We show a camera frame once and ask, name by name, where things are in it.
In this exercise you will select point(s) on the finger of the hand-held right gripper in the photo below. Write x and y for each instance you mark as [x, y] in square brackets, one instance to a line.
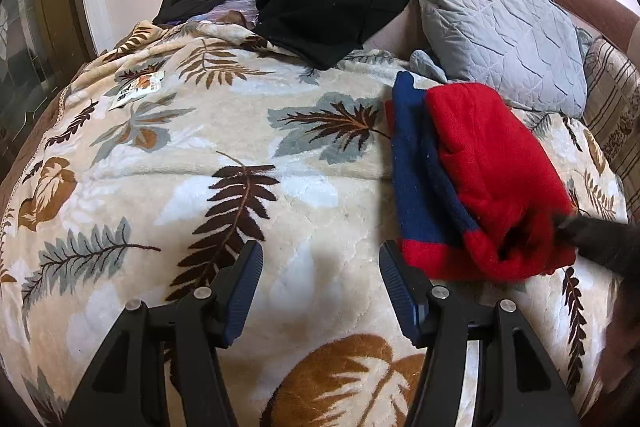
[605, 242]

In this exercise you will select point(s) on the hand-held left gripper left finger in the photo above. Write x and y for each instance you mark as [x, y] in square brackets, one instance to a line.
[245, 287]

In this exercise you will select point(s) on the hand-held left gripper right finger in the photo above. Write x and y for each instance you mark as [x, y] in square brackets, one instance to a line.
[400, 292]

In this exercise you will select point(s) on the red and blue knit sweater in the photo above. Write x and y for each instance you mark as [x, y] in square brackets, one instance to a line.
[490, 167]

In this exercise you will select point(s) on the leaf print blanket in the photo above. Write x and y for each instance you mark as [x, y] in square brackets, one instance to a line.
[175, 187]

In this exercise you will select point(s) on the striped floral sofa cushion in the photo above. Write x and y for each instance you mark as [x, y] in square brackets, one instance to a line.
[615, 107]

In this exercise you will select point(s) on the small printed packet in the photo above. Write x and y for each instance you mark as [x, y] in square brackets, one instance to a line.
[136, 89]

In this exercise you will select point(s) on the grey quilted pillow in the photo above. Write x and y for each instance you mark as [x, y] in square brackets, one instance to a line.
[500, 32]

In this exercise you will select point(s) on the brown padded sofa back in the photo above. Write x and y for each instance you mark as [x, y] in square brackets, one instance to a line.
[595, 7]

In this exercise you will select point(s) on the purple cloth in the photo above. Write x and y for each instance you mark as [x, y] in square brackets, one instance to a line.
[235, 9]

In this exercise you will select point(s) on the stained glass wooden door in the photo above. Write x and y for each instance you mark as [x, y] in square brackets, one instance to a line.
[30, 57]

